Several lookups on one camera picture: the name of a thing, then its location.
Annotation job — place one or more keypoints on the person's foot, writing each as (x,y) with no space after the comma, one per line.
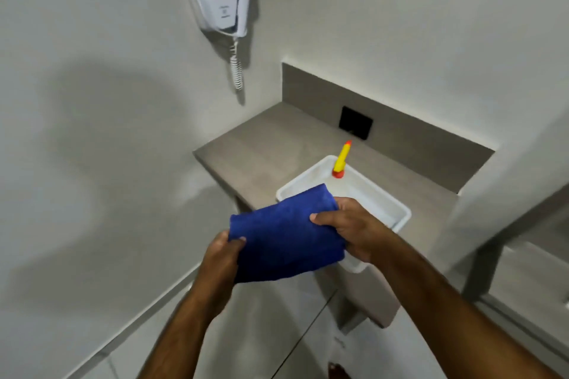
(336,371)

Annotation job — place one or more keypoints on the white plastic tray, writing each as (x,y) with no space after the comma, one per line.
(355,196)

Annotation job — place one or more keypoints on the person's left thumb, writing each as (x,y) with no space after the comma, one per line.
(235,246)

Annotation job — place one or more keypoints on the person's right thumb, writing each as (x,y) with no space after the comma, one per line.
(323,218)

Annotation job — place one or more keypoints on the person's right hand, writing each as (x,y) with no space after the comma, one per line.
(355,230)

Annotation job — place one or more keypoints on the yellow bottle with red cap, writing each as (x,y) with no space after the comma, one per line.
(341,161)

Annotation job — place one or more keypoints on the person's right forearm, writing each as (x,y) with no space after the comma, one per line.
(453,321)

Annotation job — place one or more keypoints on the person's left hand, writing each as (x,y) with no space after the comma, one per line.
(216,272)

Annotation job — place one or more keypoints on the black wall socket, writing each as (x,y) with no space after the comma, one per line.
(355,123)

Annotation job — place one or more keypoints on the person's left forearm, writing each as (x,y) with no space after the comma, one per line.
(178,338)

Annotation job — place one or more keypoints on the grey wooden counter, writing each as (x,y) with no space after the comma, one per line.
(311,161)

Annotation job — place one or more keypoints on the blue cloth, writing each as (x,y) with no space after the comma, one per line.
(284,236)

